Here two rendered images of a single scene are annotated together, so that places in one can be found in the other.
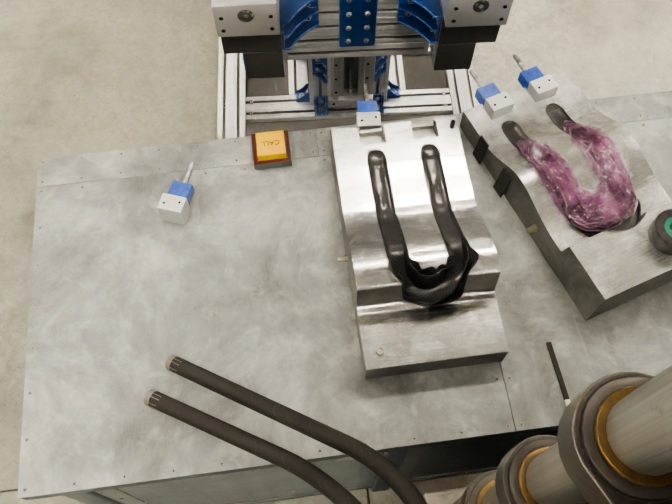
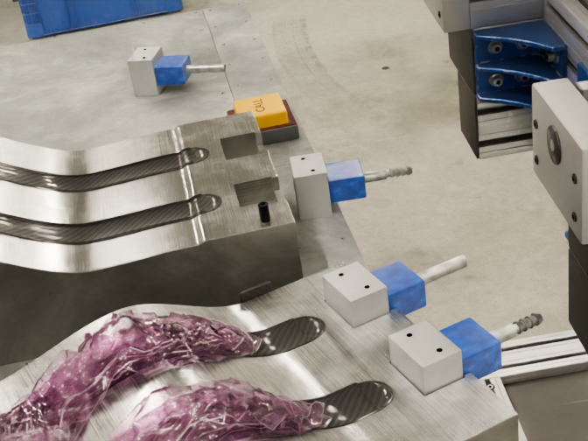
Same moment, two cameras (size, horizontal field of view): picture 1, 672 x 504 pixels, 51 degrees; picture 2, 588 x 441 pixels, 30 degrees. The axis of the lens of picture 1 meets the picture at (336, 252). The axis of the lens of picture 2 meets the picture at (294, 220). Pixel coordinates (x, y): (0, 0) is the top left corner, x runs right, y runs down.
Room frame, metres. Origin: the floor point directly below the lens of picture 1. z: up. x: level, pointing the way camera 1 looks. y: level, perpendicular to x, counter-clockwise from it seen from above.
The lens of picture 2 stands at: (0.90, -1.12, 1.41)
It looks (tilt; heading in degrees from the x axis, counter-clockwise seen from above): 31 degrees down; 91
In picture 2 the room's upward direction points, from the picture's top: 9 degrees counter-clockwise
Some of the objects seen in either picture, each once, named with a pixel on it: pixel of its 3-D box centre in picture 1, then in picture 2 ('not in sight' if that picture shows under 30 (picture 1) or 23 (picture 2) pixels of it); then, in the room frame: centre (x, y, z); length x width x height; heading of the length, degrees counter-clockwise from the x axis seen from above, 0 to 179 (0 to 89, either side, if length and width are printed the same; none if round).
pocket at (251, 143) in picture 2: (371, 139); (246, 160); (0.84, -0.07, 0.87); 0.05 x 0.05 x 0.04; 7
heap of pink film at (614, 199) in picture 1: (582, 168); (134, 402); (0.75, -0.49, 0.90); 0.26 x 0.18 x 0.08; 25
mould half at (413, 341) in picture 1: (413, 235); (36, 227); (0.62, -0.15, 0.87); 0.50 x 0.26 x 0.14; 7
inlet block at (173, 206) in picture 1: (182, 189); (179, 69); (0.75, 0.32, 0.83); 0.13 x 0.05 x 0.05; 166
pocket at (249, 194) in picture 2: (423, 133); (262, 207); (0.85, -0.18, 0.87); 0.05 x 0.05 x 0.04; 7
